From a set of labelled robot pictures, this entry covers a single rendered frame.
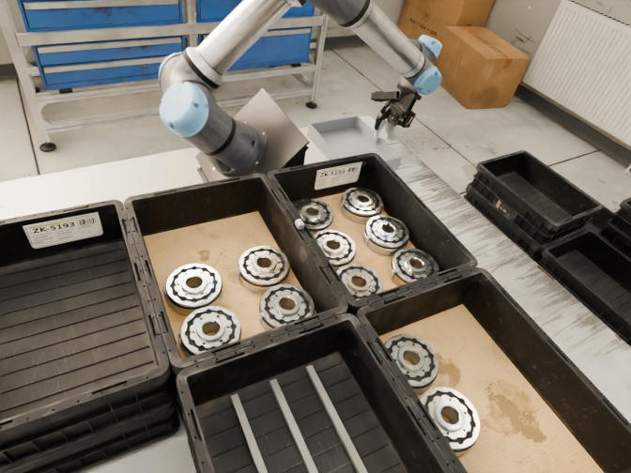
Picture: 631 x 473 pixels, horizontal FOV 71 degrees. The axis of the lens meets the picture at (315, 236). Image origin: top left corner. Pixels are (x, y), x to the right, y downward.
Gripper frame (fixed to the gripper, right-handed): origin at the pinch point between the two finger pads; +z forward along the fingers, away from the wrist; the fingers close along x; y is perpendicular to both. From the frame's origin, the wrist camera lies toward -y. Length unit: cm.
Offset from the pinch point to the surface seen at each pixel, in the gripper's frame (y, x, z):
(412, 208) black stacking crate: 46, -35, -8
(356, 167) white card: 28.0, -38.0, -7.0
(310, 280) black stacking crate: 51, -64, 3
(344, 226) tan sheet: 38, -45, 3
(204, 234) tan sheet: 27, -74, 11
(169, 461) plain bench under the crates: 63, -92, 30
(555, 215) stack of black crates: 44, 70, 5
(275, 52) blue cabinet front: -139, 49, 20
